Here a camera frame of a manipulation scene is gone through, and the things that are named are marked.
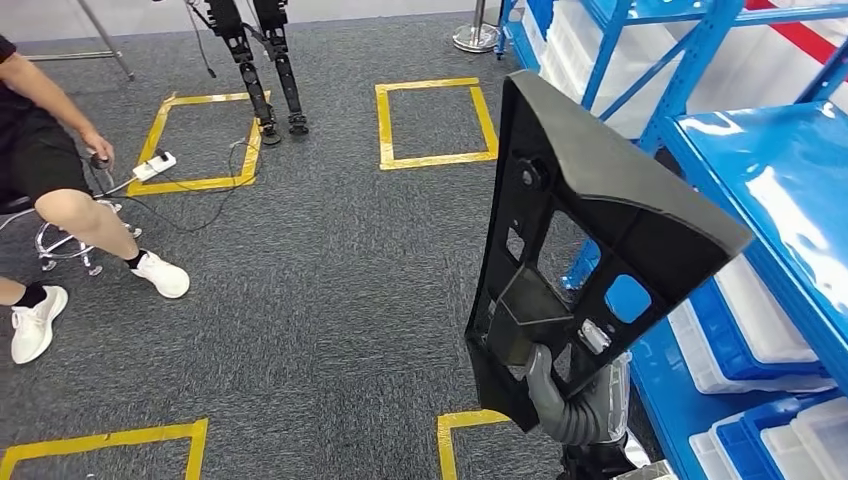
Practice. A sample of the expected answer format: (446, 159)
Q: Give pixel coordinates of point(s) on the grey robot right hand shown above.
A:
(609, 404)

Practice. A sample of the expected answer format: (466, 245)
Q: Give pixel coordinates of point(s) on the black plastic plate bracket part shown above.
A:
(596, 152)

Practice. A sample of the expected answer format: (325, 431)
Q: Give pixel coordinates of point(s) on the blue metal shelf rack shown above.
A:
(689, 53)
(762, 166)

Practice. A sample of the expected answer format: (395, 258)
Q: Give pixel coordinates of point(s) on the white plastic bin stack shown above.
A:
(570, 46)

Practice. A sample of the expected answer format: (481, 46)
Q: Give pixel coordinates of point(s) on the chrome stanchion with round base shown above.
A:
(476, 36)

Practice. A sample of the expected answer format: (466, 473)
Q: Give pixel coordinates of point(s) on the red barrier belt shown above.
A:
(795, 33)

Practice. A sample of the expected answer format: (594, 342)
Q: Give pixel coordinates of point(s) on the white power strip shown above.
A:
(154, 167)

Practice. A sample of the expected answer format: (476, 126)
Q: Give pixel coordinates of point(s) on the black humanoid robot legs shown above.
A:
(238, 46)

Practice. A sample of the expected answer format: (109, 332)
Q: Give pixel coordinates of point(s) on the black handheld button device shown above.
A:
(99, 161)

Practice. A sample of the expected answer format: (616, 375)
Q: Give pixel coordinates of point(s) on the chrome wheeled stool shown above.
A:
(60, 245)

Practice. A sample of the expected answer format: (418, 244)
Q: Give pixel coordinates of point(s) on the grey metal stand leg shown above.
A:
(106, 40)

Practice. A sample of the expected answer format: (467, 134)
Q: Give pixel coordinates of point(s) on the person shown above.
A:
(40, 152)

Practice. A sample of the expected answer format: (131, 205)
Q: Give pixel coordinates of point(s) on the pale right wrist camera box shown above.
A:
(646, 472)

